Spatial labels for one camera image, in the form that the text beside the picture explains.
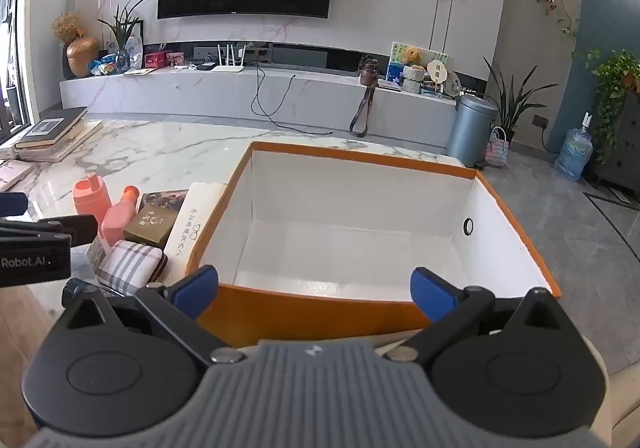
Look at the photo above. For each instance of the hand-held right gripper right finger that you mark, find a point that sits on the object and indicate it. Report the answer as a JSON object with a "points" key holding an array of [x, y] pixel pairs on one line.
{"points": [[432, 293]]}

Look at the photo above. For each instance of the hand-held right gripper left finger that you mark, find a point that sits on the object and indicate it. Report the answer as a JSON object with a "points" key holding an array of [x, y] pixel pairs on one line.
{"points": [[197, 290]]}

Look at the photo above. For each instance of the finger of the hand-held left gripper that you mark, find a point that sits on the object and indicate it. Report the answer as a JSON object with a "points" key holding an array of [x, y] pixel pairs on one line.
{"points": [[12, 204], [75, 228]]}

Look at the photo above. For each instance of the pink lidded bottle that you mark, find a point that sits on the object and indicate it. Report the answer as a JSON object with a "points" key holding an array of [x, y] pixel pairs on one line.
{"points": [[91, 195]]}

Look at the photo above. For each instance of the plaid zip case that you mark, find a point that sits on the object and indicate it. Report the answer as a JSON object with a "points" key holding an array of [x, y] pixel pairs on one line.
{"points": [[130, 265]]}

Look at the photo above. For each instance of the white glasses case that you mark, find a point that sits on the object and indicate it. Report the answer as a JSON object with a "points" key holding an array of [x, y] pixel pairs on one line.
{"points": [[192, 223]]}

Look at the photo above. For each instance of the picture-printed card box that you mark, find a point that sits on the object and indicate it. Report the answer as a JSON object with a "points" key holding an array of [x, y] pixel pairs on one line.
{"points": [[162, 200]]}

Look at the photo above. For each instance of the orange cardboard box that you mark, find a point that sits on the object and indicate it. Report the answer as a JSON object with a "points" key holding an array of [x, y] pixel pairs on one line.
{"points": [[350, 248]]}

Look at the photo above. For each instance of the white book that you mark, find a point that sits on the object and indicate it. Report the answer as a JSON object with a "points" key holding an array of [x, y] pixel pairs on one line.
{"points": [[14, 176]]}

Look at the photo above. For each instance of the pink bottle orange cap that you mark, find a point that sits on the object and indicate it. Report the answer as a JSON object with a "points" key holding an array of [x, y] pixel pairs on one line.
{"points": [[120, 220]]}

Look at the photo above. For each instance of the gold brown small box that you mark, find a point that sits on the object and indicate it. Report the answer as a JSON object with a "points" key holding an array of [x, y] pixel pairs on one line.
{"points": [[150, 227]]}

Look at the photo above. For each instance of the dark hardcover book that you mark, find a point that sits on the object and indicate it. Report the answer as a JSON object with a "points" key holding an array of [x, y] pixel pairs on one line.
{"points": [[50, 126]]}

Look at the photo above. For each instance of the woven handbag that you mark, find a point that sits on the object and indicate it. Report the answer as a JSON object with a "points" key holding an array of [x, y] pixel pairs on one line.
{"points": [[496, 151]]}

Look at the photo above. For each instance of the gold round vase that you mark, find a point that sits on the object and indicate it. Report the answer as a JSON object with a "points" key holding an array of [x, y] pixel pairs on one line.
{"points": [[81, 57]]}

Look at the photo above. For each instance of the blue snack bag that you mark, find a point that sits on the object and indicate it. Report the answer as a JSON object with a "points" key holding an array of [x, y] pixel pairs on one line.
{"points": [[102, 66]]}

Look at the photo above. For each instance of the blue-grey pedal bin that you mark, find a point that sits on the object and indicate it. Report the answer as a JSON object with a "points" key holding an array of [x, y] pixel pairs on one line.
{"points": [[470, 131]]}

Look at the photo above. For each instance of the clear plastic bag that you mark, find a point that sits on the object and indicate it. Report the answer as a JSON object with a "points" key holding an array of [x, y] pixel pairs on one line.
{"points": [[133, 52]]}

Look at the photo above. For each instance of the red gift box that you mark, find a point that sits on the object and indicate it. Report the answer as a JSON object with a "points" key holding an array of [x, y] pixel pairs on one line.
{"points": [[154, 60]]}

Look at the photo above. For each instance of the dried flower bunch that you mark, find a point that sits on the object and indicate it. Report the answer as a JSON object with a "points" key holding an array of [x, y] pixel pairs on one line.
{"points": [[66, 26]]}

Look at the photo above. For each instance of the white marble tv bench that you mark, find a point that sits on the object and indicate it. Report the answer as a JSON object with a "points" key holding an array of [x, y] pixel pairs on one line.
{"points": [[210, 96]]}

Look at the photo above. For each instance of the pink gift box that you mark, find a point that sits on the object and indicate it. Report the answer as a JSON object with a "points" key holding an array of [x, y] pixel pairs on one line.
{"points": [[175, 59]]}

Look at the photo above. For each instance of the blue water jug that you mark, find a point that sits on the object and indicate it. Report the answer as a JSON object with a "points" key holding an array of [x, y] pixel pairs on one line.
{"points": [[574, 153]]}

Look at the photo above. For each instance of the green leafy potted plant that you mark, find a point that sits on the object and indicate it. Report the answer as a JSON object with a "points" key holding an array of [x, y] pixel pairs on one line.
{"points": [[122, 31]]}

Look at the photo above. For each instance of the tall-leaf floor plant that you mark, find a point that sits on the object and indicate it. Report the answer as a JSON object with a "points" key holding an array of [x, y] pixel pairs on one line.
{"points": [[515, 103]]}

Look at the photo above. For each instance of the decorative plate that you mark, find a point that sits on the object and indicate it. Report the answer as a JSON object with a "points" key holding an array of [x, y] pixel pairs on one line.
{"points": [[451, 84]]}

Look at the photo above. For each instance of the white knitted pot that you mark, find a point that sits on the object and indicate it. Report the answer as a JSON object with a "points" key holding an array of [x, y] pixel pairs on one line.
{"points": [[413, 78]]}

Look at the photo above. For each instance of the white round fan ornament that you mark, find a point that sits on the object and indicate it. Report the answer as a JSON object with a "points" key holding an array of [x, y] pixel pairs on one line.
{"points": [[436, 70]]}

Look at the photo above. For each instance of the white router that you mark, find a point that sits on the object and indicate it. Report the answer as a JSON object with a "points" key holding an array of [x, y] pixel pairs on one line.
{"points": [[229, 66]]}

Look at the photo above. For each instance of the green picture board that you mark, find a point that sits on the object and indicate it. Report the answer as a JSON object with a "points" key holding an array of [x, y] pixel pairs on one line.
{"points": [[397, 61]]}

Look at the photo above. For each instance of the teddy bear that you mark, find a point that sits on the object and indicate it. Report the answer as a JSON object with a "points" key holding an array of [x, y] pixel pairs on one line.
{"points": [[412, 55]]}

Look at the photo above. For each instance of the dark cabinet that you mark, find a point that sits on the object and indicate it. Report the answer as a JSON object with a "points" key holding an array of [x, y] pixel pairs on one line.
{"points": [[625, 148]]}

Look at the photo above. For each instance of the green ivy plant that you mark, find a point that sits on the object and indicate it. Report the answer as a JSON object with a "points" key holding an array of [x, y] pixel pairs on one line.
{"points": [[612, 78]]}

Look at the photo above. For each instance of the window frame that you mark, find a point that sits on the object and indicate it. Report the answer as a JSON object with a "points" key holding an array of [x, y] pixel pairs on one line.
{"points": [[22, 28]]}

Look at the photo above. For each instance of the wall socket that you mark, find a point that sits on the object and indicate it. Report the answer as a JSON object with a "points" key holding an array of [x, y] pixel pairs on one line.
{"points": [[539, 121]]}

